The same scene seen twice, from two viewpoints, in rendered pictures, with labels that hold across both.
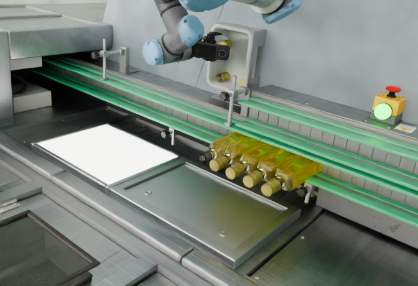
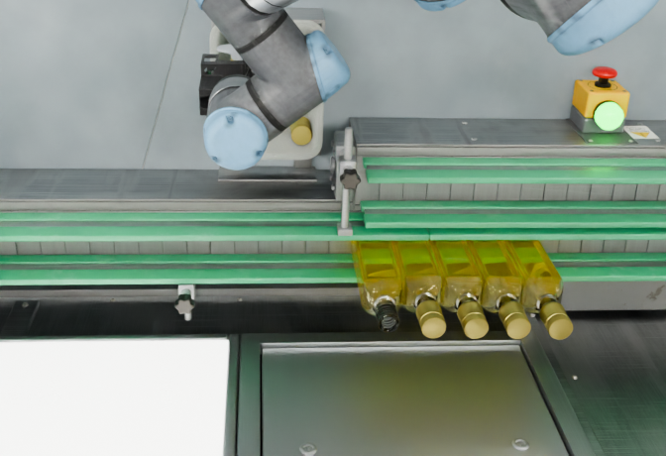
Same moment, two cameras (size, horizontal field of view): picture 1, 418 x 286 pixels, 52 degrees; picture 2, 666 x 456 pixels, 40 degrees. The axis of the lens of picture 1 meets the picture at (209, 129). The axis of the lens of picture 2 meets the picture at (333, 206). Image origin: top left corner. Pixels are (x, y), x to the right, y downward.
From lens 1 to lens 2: 89 cm
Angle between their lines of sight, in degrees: 39
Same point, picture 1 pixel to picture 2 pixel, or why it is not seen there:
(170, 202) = (371, 443)
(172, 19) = (288, 53)
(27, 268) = not seen: outside the picture
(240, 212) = (480, 389)
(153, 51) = (249, 137)
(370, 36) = not seen: outside the picture
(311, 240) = (588, 375)
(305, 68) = (421, 68)
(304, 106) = (478, 146)
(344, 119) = (560, 148)
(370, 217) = (616, 293)
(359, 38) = not seen: outside the picture
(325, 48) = (459, 24)
